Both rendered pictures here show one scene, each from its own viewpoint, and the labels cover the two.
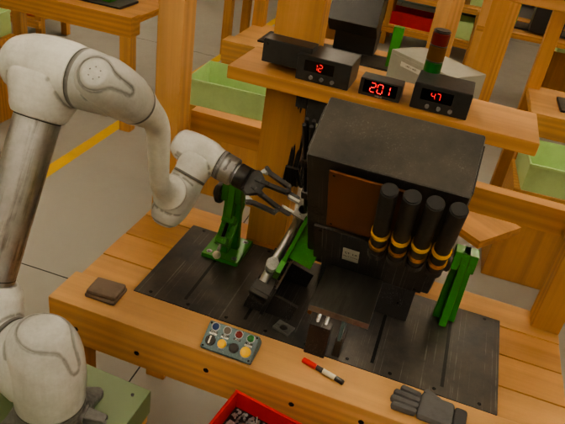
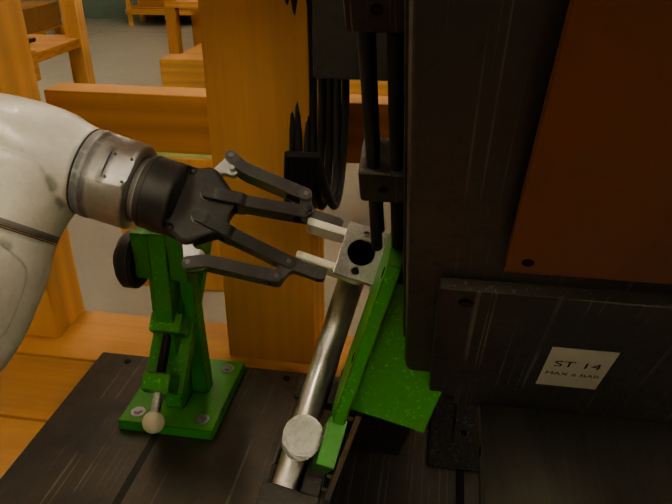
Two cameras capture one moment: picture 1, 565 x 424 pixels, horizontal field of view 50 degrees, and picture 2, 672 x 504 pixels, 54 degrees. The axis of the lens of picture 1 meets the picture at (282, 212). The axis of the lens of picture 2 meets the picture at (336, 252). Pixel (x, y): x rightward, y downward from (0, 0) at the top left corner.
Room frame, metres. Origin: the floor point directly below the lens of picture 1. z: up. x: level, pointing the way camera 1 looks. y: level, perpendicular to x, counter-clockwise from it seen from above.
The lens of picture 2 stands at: (0.97, 0.01, 1.51)
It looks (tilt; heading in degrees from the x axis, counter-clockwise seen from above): 27 degrees down; 356
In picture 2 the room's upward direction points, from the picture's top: straight up
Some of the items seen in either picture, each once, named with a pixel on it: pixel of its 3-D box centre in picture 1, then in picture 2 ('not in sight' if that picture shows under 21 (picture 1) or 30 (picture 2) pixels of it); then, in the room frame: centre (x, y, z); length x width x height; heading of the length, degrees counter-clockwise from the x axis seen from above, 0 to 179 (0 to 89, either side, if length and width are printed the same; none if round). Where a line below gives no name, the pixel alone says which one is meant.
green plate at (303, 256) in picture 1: (308, 238); (400, 334); (1.46, -0.09, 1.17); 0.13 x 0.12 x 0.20; 76
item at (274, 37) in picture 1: (289, 52); not in sight; (1.78, 0.06, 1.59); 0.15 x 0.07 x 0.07; 76
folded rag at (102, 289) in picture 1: (106, 289); not in sight; (1.39, 0.48, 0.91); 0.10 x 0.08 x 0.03; 78
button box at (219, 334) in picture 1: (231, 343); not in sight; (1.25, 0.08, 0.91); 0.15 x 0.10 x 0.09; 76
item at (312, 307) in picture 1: (354, 277); (571, 429); (1.38, -0.23, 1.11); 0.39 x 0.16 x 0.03; 166
